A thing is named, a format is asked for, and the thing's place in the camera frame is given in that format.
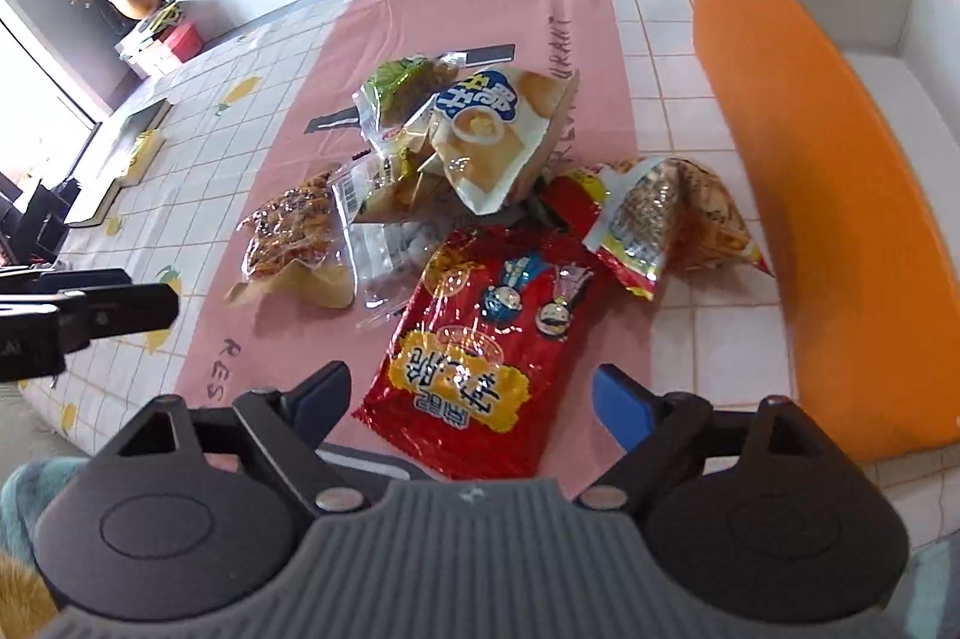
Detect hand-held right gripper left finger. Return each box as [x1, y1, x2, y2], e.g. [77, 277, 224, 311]
[90, 360, 376, 514]

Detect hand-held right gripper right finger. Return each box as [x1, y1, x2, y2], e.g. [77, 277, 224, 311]
[574, 363, 871, 511]

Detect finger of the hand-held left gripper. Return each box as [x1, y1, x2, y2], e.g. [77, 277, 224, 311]
[52, 283, 181, 356]
[0, 268, 132, 299]

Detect large red foil snack bag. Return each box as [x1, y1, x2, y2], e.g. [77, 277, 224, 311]
[352, 225, 612, 481]

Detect clear packet of brown snacks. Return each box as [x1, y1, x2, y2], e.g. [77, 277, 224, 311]
[225, 170, 357, 310]

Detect red and yellow peanut bag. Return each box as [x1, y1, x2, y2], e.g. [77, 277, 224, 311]
[540, 155, 773, 302]

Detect small yellow snack packets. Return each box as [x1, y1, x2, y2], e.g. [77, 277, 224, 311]
[360, 148, 451, 224]

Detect beige chips bag blue label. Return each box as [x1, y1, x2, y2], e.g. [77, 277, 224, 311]
[427, 67, 582, 216]

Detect orange cardboard box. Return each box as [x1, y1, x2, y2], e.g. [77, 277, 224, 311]
[690, 0, 960, 464]

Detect green and white snack bag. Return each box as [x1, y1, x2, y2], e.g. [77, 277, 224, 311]
[352, 52, 470, 154]

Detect dark chair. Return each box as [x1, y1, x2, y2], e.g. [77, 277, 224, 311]
[0, 170, 80, 269]

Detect grey flat tray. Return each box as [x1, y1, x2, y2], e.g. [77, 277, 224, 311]
[64, 99, 173, 227]

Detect yellow flat object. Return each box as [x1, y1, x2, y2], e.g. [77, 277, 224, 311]
[124, 129, 162, 186]

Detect teal cloth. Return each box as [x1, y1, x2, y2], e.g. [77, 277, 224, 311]
[0, 459, 89, 565]

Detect orange furry thing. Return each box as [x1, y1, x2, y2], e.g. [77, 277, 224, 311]
[0, 553, 61, 639]

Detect pink storage box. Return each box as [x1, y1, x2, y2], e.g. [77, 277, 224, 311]
[154, 20, 205, 62]

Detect pink printed table runner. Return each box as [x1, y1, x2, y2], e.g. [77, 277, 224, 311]
[174, 0, 653, 482]

